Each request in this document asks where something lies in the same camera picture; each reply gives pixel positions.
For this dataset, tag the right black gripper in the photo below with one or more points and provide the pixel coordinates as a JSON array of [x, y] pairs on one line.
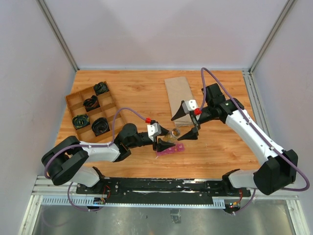
[[192, 134]]

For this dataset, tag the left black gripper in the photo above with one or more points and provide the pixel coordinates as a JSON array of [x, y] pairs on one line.
[[162, 145]]

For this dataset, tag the clear bottle yellow capsules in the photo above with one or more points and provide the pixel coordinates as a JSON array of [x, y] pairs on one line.
[[172, 136]]

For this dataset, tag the pink weekly pill organizer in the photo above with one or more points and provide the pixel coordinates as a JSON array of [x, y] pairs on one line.
[[179, 147]]

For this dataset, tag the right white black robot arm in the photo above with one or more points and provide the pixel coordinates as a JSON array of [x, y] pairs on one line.
[[275, 171]]

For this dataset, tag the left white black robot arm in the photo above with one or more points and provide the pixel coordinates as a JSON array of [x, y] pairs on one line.
[[65, 162]]

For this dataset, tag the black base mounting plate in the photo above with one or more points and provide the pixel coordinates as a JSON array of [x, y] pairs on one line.
[[161, 188]]

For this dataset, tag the wooden compartment tray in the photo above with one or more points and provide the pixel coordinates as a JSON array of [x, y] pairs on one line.
[[93, 113]]

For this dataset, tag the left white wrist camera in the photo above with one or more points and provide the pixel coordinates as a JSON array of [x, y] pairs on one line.
[[153, 129]]

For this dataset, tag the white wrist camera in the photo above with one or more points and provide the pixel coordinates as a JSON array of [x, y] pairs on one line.
[[191, 106], [153, 129]]

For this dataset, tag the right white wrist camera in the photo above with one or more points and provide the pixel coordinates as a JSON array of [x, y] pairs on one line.
[[191, 106]]

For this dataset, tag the grey slotted cable duct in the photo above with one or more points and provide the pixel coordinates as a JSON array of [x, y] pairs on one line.
[[191, 201]]

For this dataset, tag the right aluminium frame post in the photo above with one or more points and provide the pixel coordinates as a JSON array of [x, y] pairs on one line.
[[287, 8]]

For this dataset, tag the aluminium frame post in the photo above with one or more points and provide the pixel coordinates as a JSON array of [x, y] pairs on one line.
[[57, 33], [287, 8]]

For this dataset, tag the left aluminium frame post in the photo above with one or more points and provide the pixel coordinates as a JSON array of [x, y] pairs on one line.
[[57, 33]]

